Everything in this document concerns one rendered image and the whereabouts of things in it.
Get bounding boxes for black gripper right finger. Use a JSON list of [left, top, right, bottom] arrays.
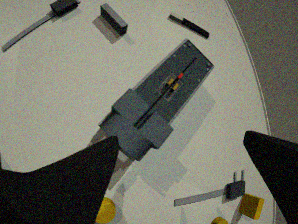
[[243, 131, 298, 224]]

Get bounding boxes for yellow cube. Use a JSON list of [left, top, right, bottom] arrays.
[[238, 193, 265, 220]]

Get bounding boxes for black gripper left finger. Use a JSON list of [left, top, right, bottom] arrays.
[[0, 135, 118, 224]]

